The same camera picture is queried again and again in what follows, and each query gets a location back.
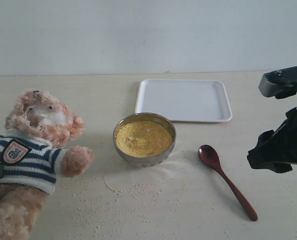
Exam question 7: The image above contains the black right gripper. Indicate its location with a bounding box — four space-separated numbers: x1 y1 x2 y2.
246 83 297 174

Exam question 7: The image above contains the teddy bear striped sweater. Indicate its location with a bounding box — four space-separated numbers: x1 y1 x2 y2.
0 88 95 240

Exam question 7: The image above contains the dark red wooden spoon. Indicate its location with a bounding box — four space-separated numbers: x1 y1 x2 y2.
198 144 258 222

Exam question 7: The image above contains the white rectangular tray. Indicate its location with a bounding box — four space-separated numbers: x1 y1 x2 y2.
134 78 233 123

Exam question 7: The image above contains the metal bowl of millet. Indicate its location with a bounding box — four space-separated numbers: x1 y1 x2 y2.
112 112 177 168

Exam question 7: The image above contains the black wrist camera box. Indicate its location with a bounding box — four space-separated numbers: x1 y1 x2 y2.
258 66 297 99

